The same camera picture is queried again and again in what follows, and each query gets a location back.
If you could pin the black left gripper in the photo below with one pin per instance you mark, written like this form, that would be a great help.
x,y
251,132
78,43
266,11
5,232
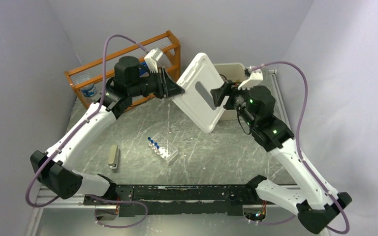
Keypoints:
x,y
166,87

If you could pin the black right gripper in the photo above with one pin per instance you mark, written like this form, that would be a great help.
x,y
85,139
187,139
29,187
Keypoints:
x,y
229,88

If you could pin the white bin lid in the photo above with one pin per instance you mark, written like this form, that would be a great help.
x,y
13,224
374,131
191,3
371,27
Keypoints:
x,y
199,78

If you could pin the clear plastic bag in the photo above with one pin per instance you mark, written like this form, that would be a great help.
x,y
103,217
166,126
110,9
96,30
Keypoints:
x,y
167,151

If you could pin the blue capped pins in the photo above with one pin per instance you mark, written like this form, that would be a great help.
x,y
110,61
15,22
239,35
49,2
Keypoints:
x,y
153,145

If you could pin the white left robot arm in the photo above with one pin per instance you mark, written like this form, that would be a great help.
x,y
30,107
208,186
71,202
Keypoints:
x,y
54,168

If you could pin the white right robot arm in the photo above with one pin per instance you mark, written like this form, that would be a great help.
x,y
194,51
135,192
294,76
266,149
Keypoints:
x,y
316,203

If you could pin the beige plastic bin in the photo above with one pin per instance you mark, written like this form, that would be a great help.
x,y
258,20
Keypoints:
x,y
234,72

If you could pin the blue white tape roll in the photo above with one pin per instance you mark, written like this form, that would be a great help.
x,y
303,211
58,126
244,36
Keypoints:
x,y
89,90

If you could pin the orange wooden rack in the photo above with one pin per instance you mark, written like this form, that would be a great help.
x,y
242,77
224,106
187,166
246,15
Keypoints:
x,y
91,73

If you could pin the beige stapler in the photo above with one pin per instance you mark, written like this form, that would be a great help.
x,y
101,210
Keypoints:
x,y
113,157

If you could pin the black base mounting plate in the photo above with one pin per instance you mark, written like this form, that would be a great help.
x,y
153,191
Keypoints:
x,y
231,199

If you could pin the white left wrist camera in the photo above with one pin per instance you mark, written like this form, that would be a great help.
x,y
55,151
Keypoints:
x,y
151,59

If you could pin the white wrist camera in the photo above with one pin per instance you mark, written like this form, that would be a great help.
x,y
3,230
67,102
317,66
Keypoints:
x,y
151,59
255,77

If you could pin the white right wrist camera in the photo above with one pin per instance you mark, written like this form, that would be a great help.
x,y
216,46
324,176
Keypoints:
x,y
255,77

